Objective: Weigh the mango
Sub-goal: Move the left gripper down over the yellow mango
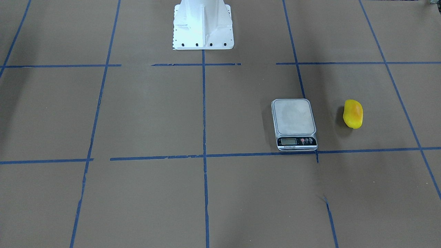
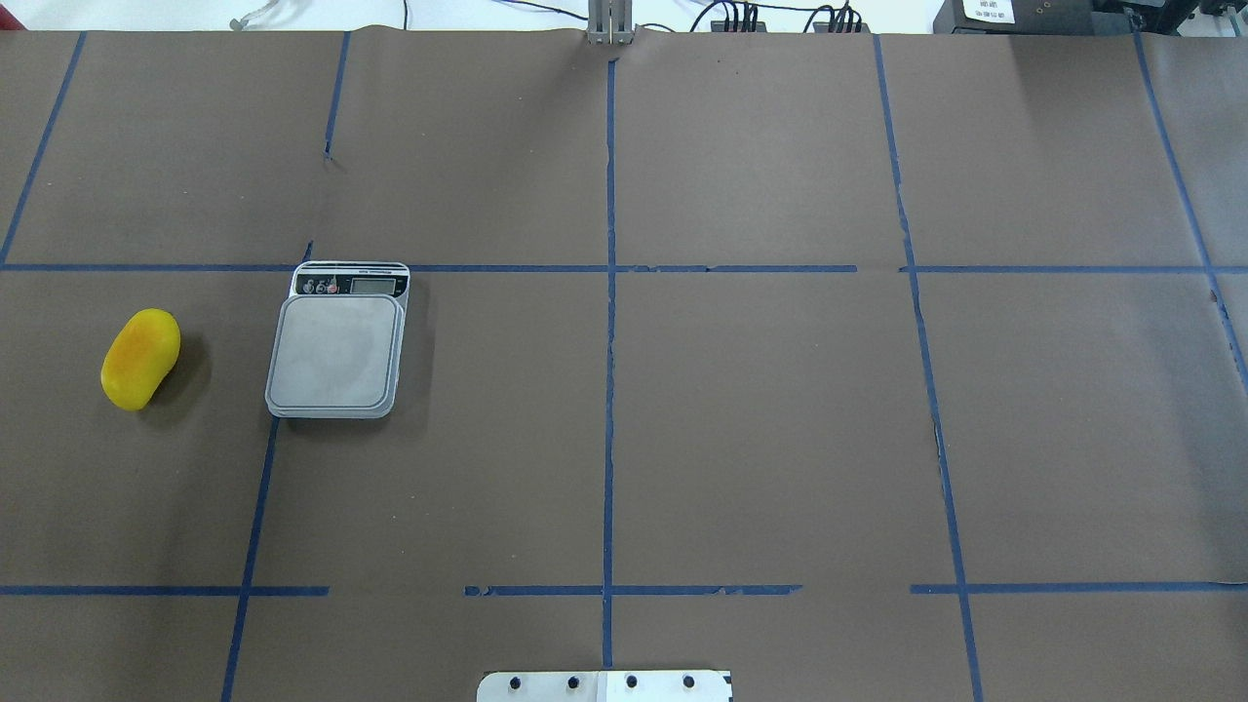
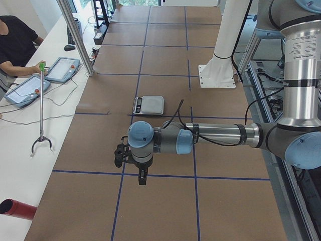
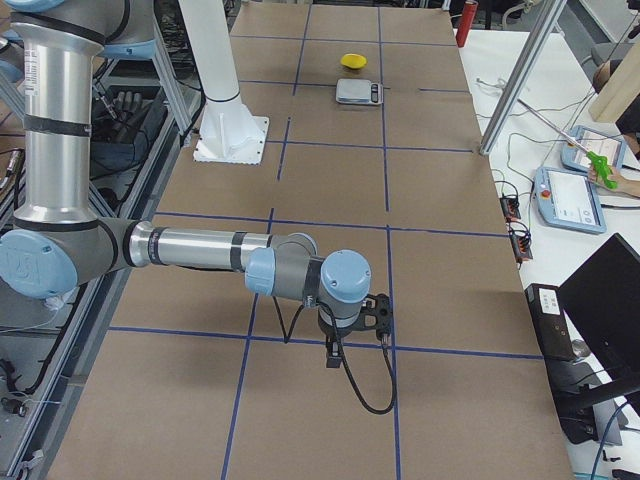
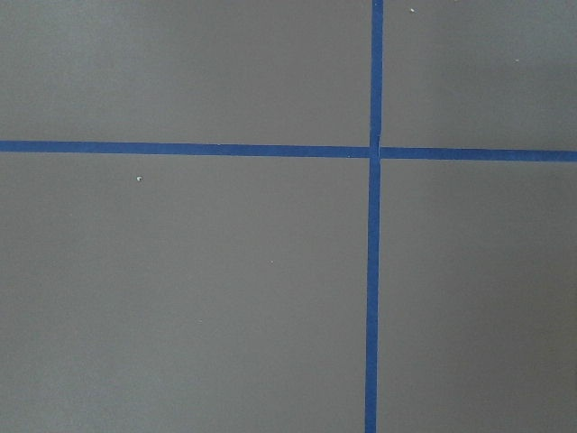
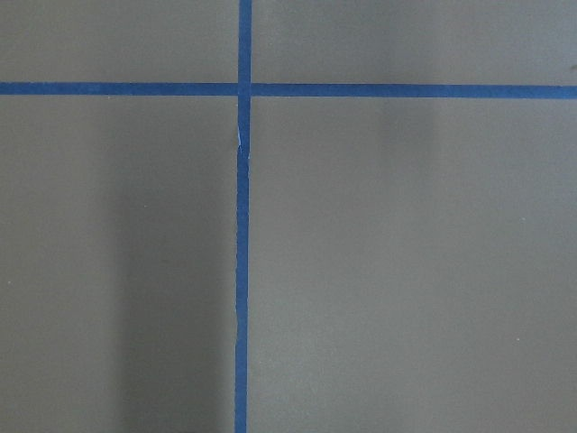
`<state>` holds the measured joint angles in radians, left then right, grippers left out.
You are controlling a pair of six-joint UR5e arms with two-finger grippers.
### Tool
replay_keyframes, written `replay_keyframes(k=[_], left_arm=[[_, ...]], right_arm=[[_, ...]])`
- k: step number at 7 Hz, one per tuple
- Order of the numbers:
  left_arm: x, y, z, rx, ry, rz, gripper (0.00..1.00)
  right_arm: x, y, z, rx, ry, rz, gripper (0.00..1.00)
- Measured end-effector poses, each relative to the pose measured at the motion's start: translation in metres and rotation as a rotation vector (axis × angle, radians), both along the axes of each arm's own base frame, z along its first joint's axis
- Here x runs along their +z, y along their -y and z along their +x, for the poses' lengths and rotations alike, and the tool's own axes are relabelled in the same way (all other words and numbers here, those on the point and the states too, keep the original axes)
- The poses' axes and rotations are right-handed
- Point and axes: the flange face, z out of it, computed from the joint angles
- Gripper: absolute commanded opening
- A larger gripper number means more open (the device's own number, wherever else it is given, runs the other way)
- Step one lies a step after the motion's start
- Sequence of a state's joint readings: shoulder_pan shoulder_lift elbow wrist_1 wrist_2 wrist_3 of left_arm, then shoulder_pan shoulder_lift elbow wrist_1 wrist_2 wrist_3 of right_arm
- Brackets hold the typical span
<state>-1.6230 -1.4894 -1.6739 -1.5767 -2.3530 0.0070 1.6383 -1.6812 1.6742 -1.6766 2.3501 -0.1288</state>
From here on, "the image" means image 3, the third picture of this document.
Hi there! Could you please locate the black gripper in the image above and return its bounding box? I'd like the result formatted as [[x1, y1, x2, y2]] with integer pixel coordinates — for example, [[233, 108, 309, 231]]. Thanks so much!
[[134, 160, 152, 185]]

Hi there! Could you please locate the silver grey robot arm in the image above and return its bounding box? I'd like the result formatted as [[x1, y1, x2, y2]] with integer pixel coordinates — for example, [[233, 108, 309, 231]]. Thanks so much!
[[115, 1, 320, 185]]

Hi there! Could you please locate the silver digital kitchen scale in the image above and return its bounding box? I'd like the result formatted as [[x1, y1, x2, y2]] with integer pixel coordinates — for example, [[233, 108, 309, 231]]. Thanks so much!
[[132, 96, 164, 115]]

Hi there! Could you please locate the brown paper table cover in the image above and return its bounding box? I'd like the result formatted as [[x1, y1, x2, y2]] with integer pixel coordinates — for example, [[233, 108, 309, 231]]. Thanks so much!
[[24, 5, 288, 241]]

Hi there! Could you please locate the far blue teach pendant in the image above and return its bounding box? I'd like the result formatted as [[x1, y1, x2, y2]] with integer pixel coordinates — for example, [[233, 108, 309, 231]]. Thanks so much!
[[45, 57, 80, 83]]

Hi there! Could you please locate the blue teach pendant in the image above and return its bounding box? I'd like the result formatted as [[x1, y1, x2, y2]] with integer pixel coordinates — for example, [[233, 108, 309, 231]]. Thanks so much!
[[4, 75, 41, 107], [45, 57, 80, 83]]

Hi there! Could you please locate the red cylinder tube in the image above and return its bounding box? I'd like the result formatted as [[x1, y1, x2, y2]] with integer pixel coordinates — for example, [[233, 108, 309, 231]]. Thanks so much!
[[1, 199, 37, 220]]

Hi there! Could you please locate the near blue teach pendant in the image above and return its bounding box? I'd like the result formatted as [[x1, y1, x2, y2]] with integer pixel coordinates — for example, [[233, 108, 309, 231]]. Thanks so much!
[[4, 75, 41, 107]]

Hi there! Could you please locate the black computer mouse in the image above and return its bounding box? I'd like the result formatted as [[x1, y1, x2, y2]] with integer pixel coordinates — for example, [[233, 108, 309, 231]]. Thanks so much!
[[64, 44, 76, 52]]

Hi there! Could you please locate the black keyboard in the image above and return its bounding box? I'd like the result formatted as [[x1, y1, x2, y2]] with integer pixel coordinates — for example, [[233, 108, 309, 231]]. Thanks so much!
[[67, 20, 83, 44]]

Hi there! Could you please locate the person in black shirt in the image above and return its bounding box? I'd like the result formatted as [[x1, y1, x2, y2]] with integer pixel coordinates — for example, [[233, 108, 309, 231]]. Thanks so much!
[[0, 15, 49, 93]]

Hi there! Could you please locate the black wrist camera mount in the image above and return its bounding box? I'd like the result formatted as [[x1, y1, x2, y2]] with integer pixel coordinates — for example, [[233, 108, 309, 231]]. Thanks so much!
[[114, 136, 134, 168]]

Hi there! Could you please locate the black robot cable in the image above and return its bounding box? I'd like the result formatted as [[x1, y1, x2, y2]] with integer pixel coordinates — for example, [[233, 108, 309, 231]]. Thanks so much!
[[164, 99, 285, 146]]

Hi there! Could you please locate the white pillar with base plate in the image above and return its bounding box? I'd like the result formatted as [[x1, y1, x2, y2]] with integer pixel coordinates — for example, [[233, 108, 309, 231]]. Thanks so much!
[[199, 0, 252, 88]]

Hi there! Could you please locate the green-handled reacher grabber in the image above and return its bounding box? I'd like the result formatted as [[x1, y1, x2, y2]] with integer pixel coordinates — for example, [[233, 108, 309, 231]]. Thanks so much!
[[31, 62, 52, 157]]

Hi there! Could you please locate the aluminium frame post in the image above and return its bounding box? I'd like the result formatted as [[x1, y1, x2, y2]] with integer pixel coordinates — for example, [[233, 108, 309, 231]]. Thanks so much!
[[57, 0, 94, 76]]

